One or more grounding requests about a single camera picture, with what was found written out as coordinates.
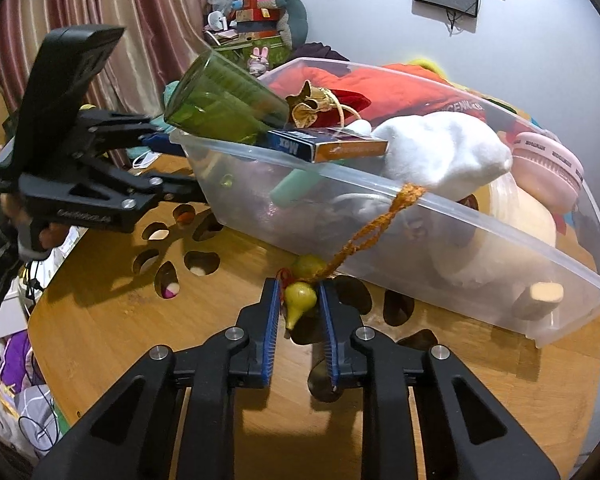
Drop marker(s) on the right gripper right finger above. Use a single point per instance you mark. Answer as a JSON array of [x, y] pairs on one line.
[[425, 401]]

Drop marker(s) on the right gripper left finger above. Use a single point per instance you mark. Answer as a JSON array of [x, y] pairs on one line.
[[173, 411]]

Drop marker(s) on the green glass jar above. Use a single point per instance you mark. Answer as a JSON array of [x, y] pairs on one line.
[[218, 100]]

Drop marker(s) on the blue and orange card box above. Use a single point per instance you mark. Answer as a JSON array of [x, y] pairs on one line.
[[324, 144]]

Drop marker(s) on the pink striped curtain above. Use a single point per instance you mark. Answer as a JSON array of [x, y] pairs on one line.
[[134, 48]]

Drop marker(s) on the cream plush toy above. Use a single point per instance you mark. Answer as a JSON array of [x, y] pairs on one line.
[[472, 258]]

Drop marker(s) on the pink rabbit doll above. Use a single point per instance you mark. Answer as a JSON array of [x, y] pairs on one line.
[[258, 64]]

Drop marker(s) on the mint green tube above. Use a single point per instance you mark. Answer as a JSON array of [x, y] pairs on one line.
[[293, 187]]

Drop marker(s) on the green storage box with toys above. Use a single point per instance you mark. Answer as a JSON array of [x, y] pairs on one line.
[[241, 51]]

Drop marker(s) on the clear plastic storage bin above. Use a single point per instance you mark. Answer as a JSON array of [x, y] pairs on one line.
[[237, 180]]

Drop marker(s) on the gold fabric pouch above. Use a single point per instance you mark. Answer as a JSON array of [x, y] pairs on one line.
[[305, 106]]

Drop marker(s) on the pink round case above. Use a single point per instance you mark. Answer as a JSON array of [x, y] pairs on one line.
[[547, 171]]

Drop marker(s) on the grey plush cushion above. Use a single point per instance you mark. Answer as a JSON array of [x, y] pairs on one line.
[[292, 25]]

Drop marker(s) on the white cloth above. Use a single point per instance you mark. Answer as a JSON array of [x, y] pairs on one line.
[[451, 154]]

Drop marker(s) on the dark purple clothing heap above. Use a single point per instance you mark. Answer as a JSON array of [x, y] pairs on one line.
[[317, 50]]

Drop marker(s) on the orange puffer jacket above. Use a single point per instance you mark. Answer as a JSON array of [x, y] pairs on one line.
[[377, 93]]

